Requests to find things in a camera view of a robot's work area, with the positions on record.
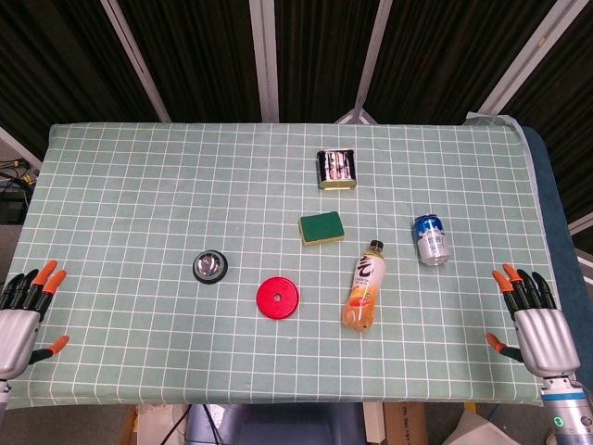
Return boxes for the green yellow sponge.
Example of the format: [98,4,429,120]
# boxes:
[298,210,347,247]

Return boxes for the blue white drink can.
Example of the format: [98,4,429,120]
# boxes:
[412,213,451,267]

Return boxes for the metal tin box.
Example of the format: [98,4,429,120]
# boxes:
[316,148,359,192]

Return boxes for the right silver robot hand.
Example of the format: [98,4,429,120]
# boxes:
[485,263,582,377]

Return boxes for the white frame bar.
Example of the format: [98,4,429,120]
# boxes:
[334,0,395,125]
[248,0,279,123]
[476,0,575,116]
[100,0,172,123]

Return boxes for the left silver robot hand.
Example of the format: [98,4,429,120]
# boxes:
[0,260,71,380]

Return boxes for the red round disc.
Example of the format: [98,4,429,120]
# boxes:
[256,276,301,320]

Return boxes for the orange juice bottle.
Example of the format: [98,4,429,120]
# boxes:
[341,239,388,334]

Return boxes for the green checkered tablecloth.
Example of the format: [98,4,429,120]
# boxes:
[5,112,564,411]

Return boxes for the cardboard box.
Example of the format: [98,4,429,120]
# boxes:
[383,401,429,445]

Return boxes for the cables and equipment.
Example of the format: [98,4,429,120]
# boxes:
[0,157,39,223]

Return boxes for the round shiny metal button cap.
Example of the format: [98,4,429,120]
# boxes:
[192,248,229,285]

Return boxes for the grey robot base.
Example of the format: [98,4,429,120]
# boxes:
[185,402,367,445]

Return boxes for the blue padded table edge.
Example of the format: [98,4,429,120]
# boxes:
[521,124,587,321]

